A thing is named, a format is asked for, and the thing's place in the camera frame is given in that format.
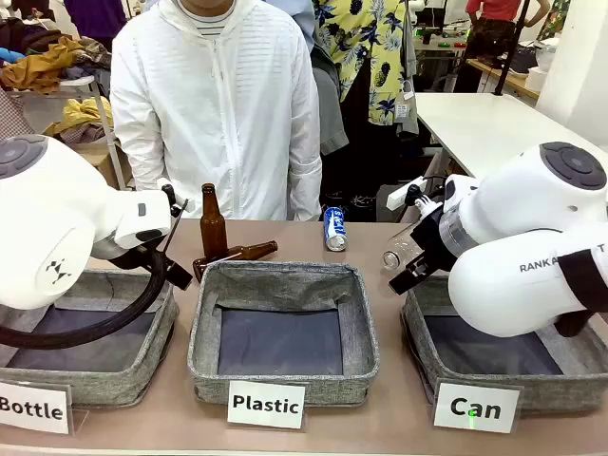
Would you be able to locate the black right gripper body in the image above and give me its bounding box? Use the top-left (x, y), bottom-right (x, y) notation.
top-left (410, 207), bottom-right (458, 282)

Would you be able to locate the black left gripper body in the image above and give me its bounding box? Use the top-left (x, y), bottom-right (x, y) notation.
top-left (97, 239), bottom-right (168, 275)

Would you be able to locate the large clear plastic bottle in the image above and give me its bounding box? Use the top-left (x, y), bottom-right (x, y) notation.
top-left (382, 221), bottom-right (422, 273)

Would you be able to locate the brown glass beer bottle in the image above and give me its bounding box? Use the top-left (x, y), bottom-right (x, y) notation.
top-left (191, 239), bottom-right (279, 282)
top-left (199, 182), bottom-right (229, 261)

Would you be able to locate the blue Pocari drink can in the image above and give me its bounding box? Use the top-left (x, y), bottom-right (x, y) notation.
top-left (323, 204), bottom-right (350, 253)

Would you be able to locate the grey fabric basket for plastic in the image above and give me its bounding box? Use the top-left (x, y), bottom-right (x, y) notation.
top-left (186, 259), bottom-right (382, 409)

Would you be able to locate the grey fabric basket for bottles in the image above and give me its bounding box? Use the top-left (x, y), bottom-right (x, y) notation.
top-left (0, 268), bottom-right (181, 409)

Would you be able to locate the white Can label sign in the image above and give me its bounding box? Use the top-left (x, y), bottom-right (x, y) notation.
top-left (431, 381), bottom-right (522, 435)

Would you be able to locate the grey fabric basket for cans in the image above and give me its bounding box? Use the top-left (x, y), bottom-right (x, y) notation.
top-left (400, 275), bottom-right (608, 420)

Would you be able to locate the black patterned skirt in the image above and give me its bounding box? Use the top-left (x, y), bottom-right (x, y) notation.
top-left (321, 187), bottom-right (381, 223)

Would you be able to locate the wooden box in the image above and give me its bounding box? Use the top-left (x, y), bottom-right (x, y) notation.
top-left (70, 140), bottom-right (135, 191)

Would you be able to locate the yellow crumpled cloth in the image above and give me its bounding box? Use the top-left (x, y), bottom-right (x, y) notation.
top-left (43, 96), bottom-right (116, 140)

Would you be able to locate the white Plastic label sign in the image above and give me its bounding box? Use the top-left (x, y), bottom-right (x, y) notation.
top-left (226, 379), bottom-right (307, 430)

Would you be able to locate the grey hanging garment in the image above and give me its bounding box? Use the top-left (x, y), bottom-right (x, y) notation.
top-left (309, 43), bottom-right (352, 157)

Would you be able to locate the person in white jacket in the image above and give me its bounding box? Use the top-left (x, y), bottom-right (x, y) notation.
top-left (108, 0), bottom-right (324, 222)

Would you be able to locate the wooden background table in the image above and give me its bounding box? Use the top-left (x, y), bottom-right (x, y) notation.
top-left (466, 55), bottom-right (543, 101)

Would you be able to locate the white Bottle label sign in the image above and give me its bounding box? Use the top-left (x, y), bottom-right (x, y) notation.
top-left (0, 379), bottom-right (73, 436)

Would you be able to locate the checkered cloth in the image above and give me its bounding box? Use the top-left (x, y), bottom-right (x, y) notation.
top-left (0, 87), bottom-right (37, 143)

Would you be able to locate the yellow floral hanging shirt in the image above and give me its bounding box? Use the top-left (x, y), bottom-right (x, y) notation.
top-left (312, 0), bottom-right (410, 127)

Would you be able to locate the black stand pole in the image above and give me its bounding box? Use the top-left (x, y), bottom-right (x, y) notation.
top-left (493, 0), bottom-right (532, 98)

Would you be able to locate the person in red shirt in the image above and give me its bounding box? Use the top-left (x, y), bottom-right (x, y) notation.
top-left (454, 0), bottom-right (523, 94)

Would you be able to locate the mustard cloth pile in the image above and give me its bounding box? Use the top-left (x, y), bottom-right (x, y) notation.
top-left (0, 35), bottom-right (86, 94)

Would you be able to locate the purple garment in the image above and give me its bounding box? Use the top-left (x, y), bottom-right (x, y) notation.
top-left (63, 0), bottom-right (128, 40)

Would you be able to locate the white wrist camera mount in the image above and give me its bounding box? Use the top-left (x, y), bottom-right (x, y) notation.
top-left (386, 176), bottom-right (446, 216)

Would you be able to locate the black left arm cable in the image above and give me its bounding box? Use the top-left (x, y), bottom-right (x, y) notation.
top-left (0, 244), bottom-right (173, 352)

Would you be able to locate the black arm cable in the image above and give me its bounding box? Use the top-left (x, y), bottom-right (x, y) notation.
top-left (553, 244), bottom-right (608, 339)
top-left (0, 244), bottom-right (173, 352)

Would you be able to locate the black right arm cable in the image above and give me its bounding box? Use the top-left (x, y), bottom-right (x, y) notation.
top-left (553, 244), bottom-right (608, 339)

